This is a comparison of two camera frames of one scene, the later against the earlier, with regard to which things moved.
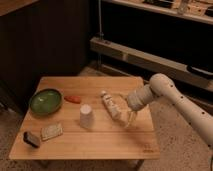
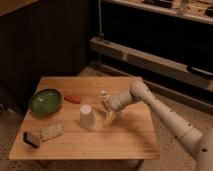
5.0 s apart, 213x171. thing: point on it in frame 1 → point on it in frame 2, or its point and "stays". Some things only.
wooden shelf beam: (149, 61) stays
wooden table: (86, 118) stays
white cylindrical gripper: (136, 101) → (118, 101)
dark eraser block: (31, 139) stays
